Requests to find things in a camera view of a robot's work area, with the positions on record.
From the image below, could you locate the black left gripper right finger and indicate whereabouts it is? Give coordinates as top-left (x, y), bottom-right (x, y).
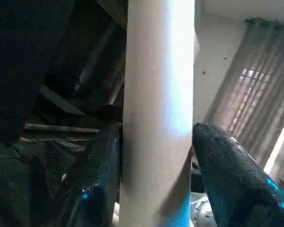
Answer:
top-left (191, 122), bottom-right (284, 227)

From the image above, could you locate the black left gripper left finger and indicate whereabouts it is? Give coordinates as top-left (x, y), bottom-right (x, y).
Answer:
top-left (68, 122), bottom-right (123, 227)

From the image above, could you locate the long dark metal rod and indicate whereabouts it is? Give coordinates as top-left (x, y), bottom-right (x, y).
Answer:
top-left (23, 122), bottom-right (100, 134)

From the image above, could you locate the grey curtain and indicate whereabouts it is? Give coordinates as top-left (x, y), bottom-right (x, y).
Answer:
top-left (202, 17), bottom-right (284, 167)

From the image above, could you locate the white plastic table leg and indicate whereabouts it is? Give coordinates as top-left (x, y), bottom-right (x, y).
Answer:
top-left (117, 0), bottom-right (196, 227)

